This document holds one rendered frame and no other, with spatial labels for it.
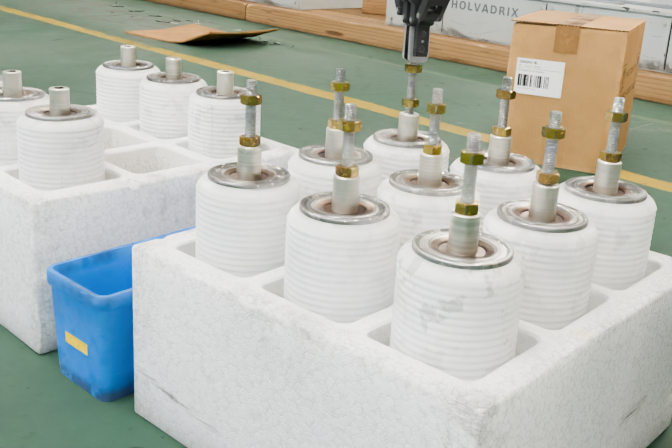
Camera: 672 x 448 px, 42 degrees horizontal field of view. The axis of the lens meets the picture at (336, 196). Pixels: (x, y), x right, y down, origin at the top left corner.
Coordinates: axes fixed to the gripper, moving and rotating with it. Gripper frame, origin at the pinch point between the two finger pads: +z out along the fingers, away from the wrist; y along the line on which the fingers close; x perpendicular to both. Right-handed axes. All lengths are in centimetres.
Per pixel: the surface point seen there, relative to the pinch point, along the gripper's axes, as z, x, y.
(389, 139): 10.4, -2.6, 0.8
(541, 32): 8, 60, -73
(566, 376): 19.8, -1.6, 36.7
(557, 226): 10.5, 0.9, 29.2
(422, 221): 12.8, -6.9, 20.2
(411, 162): 12.0, -1.4, 4.5
